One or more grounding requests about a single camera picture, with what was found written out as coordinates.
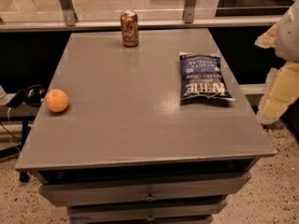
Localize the lower drawer knob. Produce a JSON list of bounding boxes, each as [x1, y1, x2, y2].
[[147, 215, 155, 221]]

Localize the orange fruit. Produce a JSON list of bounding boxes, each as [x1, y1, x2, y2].
[[45, 89, 69, 113]]

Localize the upper drawer knob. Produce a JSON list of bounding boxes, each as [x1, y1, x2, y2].
[[145, 193, 155, 202]]

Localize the left metal railing bracket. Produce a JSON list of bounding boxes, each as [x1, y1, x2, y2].
[[59, 0, 78, 26]]

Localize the grey drawer cabinet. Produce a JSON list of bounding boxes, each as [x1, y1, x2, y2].
[[16, 29, 275, 224]]

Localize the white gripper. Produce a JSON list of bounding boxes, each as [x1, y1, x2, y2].
[[254, 0, 299, 124]]

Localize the drawer knob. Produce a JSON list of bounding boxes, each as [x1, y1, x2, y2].
[[147, 215, 155, 221], [145, 193, 155, 202]]

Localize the blue kettle chips bag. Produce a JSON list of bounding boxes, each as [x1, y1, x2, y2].
[[179, 52, 234, 101]]

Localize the white cable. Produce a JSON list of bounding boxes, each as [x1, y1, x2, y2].
[[0, 106, 22, 154]]

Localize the low black side table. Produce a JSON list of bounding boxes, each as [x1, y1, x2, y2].
[[0, 91, 40, 183]]

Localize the black headphones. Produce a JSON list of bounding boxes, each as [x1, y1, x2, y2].
[[7, 85, 46, 108]]

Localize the orange patterned drink can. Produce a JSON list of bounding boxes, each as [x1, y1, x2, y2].
[[120, 10, 139, 47]]

